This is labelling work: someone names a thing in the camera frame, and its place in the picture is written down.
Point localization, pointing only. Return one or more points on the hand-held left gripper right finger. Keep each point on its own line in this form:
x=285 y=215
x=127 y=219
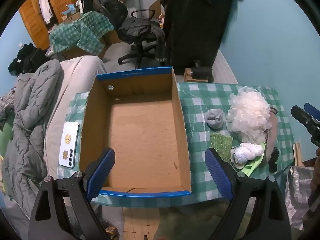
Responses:
x=220 y=175

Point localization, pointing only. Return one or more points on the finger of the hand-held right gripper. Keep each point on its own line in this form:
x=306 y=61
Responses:
x=301 y=116
x=311 y=110

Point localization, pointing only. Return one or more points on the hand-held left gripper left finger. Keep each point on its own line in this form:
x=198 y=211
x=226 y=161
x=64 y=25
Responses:
x=100 y=175

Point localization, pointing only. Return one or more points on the green glittery sponge cloth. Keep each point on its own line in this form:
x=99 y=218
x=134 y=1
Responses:
x=221 y=145

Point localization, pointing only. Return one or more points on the light green cloth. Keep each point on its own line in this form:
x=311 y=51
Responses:
x=252 y=167

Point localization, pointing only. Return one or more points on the taupe fleece glove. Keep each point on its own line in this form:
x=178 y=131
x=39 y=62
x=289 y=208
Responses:
x=272 y=135

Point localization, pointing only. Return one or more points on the white sock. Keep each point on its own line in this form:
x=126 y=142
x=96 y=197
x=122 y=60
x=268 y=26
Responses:
x=246 y=152

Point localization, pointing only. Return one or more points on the blue-rimmed cardboard box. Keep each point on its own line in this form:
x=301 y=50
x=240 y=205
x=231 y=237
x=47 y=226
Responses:
x=140 y=135

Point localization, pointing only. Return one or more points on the wooden plank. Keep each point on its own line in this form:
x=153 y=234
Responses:
x=298 y=155

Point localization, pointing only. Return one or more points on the green checkered tablecloth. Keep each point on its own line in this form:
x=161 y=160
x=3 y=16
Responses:
x=200 y=140

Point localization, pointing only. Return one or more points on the white smartphone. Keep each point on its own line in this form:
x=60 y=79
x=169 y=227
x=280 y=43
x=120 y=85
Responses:
x=68 y=132

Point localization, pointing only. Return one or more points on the white mesh bath pouf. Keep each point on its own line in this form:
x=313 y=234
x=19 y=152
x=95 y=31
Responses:
x=247 y=112

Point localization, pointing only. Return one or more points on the person's olive pants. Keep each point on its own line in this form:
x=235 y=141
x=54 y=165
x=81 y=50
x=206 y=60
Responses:
x=190 y=222

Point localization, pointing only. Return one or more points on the grey balled sock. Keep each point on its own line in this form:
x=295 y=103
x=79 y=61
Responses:
x=215 y=118

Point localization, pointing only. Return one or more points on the silver foil bag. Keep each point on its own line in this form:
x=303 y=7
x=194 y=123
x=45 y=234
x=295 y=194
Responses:
x=298 y=195

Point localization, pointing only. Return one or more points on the grey puffer jacket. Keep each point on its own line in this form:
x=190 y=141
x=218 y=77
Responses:
x=30 y=120

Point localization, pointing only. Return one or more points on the beige bed sheet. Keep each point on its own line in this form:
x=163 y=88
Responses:
x=72 y=75

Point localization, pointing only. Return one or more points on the small wooden block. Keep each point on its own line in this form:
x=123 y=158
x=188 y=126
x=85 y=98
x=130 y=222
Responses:
x=188 y=76

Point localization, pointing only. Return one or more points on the striped cloth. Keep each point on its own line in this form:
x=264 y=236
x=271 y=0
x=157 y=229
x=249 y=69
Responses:
x=6 y=102

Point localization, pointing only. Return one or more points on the black clothing pile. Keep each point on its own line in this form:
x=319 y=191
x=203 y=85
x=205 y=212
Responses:
x=27 y=57

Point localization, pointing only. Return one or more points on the black fabric wardrobe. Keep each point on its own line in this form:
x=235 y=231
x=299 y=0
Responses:
x=197 y=22

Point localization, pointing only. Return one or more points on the green checkered cover cloth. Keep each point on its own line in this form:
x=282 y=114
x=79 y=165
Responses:
x=77 y=33

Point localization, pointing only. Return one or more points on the black office chair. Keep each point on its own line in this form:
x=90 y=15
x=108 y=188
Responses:
x=140 y=30

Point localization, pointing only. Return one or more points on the orange wooden wardrobe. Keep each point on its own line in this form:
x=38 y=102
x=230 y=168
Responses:
x=32 y=22

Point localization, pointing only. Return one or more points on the white hanging shirt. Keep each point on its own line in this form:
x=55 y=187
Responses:
x=45 y=7

